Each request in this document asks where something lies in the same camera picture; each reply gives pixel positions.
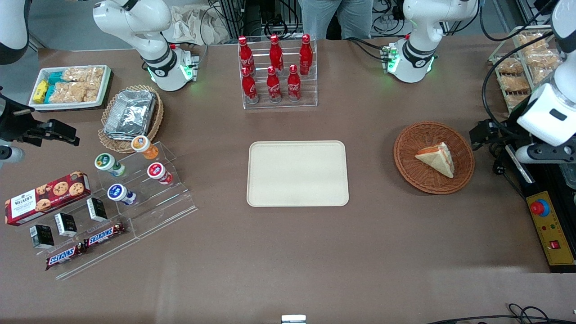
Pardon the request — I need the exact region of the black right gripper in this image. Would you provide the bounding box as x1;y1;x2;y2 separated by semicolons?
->
0;91;81;147

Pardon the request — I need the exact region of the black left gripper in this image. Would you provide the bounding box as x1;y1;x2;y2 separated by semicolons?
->
469;119;522;153

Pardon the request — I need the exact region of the triangular sandwich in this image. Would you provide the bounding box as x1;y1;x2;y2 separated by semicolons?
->
414;142;455;179

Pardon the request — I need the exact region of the white rectangular snack tray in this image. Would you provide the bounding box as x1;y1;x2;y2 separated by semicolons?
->
28;65;113;111

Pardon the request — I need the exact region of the brown round wicker basket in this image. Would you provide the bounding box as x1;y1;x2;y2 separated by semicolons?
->
393;121;475;195

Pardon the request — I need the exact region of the light oval wicker basket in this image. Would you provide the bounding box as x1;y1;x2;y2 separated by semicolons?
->
98;85;164;154

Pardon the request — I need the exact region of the cream rectangular tray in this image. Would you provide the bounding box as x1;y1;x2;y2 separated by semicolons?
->
247;140;350;207

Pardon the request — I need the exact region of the clear rice cracker pack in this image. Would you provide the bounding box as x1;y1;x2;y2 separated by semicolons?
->
63;66;105;84
51;81;100;104

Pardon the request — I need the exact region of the clear bread pack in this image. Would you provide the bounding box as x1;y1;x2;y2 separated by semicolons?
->
499;75;532;93
517;32;552;51
496;58;525;75
524;49;562;69
506;93;531;109
531;67;558;85

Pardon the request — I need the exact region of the yellow snack pack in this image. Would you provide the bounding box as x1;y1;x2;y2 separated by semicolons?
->
33;80;50;104

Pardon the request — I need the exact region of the green lid yogurt cup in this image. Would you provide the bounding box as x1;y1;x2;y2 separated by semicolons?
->
94;153;127;177

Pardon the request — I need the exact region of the red Walkers cookie box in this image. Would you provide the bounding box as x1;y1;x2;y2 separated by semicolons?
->
4;171;92;226

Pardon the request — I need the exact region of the stack of foil containers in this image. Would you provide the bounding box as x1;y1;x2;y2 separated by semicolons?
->
103;90;158;140

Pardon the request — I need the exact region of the black appliance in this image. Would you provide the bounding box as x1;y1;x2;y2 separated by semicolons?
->
504;144;576;273

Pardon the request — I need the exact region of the orange lid yogurt cup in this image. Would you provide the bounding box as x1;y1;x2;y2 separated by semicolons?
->
131;135;159;161

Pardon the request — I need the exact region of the blue lid yogurt cup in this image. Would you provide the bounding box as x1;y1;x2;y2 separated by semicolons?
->
107;183;137;207

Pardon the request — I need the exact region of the small black box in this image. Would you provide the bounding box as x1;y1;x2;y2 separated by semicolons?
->
86;197;108;223
29;224;55;250
54;212;78;238

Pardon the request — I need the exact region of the red emergency stop button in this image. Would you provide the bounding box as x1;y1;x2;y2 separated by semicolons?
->
530;198;551;218

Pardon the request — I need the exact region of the red lid yogurt cup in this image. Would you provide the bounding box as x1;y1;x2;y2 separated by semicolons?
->
147;162;173;185

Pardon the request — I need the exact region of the Snickers chocolate bar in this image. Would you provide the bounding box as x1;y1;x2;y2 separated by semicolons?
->
45;243;86;271
83;222;127;248

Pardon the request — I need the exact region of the yellow control panel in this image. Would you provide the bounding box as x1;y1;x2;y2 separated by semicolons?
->
526;191;576;267

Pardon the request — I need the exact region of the clear acrylic stepped cup stand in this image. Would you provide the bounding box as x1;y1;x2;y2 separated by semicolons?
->
96;141;198;240

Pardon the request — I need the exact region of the clear acrylic stepped snack stand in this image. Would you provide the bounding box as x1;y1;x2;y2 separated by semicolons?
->
13;198;141;280

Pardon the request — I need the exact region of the beige crumpled cloth bag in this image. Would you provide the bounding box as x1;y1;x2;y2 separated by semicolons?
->
163;4;231;45

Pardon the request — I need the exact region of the clear acrylic bottle rack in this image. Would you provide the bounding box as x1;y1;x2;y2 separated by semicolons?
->
238;36;318;110

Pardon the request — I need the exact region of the red cola bottle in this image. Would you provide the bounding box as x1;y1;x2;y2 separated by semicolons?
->
299;34;314;76
238;36;256;75
269;34;284;73
241;67;260;105
266;66;283;104
287;64;302;103

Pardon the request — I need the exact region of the person in grey trousers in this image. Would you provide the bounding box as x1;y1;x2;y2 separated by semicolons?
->
298;0;375;41

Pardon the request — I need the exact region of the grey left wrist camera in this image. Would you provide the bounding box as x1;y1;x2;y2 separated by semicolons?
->
515;143;576;164

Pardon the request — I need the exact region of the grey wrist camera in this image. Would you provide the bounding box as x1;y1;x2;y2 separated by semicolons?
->
515;143;576;164
0;146;26;165

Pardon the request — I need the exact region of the black power cable with plug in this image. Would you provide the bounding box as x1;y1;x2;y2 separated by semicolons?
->
492;151;528;199

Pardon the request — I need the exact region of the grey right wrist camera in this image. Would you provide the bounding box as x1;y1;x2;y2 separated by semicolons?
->
0;146;26;165

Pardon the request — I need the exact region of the white wire rack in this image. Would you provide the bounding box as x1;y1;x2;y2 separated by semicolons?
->
489;25;568;120

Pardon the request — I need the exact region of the black arm base cable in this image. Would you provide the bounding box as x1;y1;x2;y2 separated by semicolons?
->
344;37;390;62

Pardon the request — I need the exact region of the grey arm base cable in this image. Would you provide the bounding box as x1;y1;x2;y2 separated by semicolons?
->
170;42;210;69

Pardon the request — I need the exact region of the black floor cable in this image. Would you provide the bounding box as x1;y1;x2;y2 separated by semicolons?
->
425;303;576;324

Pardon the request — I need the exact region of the aluminium frame with equipment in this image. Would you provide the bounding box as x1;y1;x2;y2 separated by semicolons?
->
219;0;299;40

